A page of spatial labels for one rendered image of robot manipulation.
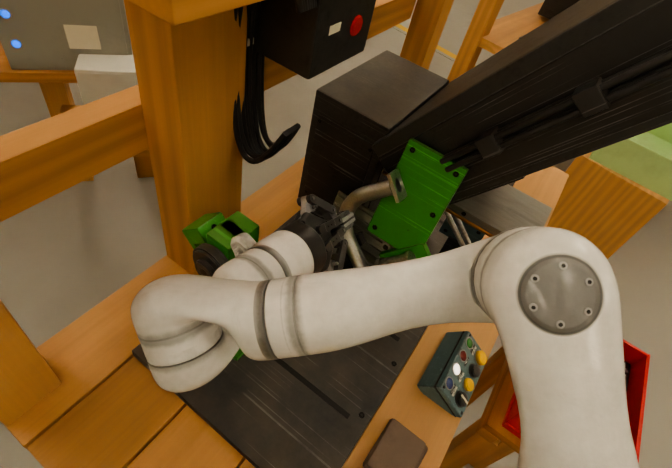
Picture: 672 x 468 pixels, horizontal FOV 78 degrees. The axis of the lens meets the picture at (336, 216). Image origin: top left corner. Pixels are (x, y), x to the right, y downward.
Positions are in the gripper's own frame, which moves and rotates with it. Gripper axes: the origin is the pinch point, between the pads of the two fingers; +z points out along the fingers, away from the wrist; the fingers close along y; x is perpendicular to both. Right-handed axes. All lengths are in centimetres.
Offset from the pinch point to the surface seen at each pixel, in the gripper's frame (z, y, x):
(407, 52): 94, 32, 17
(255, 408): -10.5, -27.6, 24.0
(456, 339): 21.8, -34.6, -1.7
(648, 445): 126, -153, -23
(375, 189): 15.0, 1.0, 1.4
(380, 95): 32.2, 17.5, 2.7
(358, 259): 15.3, -12.0, 10.3
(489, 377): 56, -70, 8
